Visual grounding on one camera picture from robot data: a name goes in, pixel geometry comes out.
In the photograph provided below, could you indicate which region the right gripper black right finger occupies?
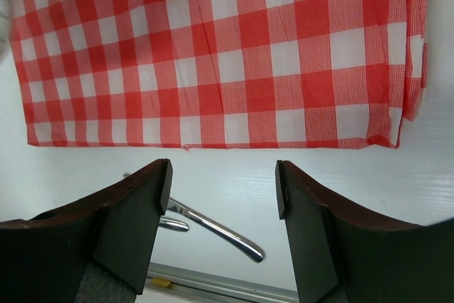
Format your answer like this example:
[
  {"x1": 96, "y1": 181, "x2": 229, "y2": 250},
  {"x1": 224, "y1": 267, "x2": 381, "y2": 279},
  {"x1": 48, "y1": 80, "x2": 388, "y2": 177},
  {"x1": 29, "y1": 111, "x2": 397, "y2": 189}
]
[{"x1": 275, "y1": 160, "x2": 453, "y2": 302}]

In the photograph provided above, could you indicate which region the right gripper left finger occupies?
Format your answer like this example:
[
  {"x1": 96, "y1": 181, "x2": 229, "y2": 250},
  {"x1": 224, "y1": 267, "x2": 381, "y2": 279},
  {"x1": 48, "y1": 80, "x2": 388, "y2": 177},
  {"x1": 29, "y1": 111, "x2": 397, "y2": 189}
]
[{"x1": 1, "y1": 159, "x2": 172, "y2": 302}]

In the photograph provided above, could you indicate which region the red white checkered cloth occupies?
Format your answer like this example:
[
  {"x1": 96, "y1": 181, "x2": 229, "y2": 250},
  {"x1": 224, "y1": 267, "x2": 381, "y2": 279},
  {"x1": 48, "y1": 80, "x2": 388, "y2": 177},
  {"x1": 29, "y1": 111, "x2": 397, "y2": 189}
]
[{"x1": 10, "y1": 0, "x2": 428, "y2": 149}]

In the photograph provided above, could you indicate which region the silver fork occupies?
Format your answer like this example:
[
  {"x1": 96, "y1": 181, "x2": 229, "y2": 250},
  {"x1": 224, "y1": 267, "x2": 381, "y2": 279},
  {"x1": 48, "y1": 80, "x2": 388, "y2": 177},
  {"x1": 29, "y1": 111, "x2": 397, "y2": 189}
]
[{"x1": 158, "y1": 217, "x2": 189, "y2": 233}]

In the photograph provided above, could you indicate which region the silver table knife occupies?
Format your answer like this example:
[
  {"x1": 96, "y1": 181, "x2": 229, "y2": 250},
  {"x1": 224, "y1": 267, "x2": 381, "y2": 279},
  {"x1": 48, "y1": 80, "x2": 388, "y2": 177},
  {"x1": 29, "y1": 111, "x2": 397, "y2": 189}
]
[{"x1": 167, "y1": 197, "x2": 265, "y2": 263}]

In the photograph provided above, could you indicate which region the aluminium front rail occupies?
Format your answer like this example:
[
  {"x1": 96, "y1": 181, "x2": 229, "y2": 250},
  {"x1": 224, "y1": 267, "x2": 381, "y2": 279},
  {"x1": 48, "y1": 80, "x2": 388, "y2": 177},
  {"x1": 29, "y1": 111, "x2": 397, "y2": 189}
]
[{"x1": 146, "y1": 263, "x2": 299, "y2": 302}]

